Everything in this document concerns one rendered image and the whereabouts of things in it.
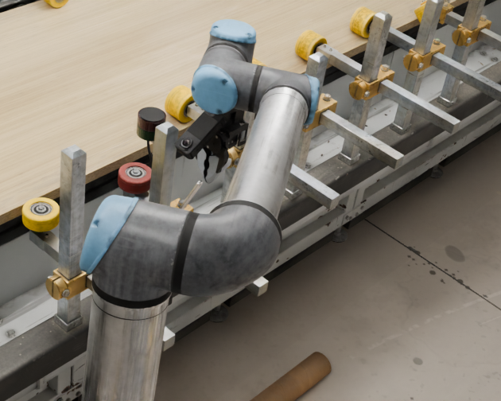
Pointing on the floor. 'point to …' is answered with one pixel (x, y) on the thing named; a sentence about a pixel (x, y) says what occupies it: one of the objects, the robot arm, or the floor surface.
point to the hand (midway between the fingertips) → (206, 179)
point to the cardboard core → (297, 379)
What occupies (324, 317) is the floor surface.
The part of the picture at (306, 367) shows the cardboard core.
